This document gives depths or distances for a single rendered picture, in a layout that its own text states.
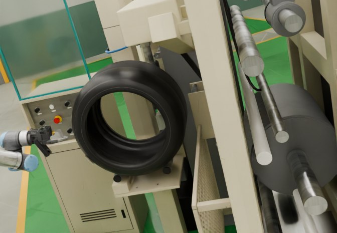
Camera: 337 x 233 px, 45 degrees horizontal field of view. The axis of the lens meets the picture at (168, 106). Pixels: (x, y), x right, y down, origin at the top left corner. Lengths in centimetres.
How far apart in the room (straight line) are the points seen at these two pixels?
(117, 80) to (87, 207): 148
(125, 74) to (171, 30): 52
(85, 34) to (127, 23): 951
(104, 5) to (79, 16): 880
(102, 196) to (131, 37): 171
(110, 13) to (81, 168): 124
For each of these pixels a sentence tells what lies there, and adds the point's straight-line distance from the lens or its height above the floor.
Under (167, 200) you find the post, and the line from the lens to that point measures 273.
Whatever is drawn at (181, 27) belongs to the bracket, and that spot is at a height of 167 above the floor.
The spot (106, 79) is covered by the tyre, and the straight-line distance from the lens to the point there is 201.
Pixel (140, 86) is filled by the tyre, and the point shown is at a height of 140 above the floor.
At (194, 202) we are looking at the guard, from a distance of 170.
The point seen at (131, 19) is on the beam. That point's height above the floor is 174.
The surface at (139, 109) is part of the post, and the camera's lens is 245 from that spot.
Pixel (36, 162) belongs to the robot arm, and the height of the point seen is 109.
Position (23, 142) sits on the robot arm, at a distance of 237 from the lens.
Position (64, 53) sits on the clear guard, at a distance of 279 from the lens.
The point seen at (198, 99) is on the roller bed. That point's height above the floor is 115.
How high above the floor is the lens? 193
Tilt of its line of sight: 19 degrees down
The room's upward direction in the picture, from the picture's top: 15 degrees counter-clockwise
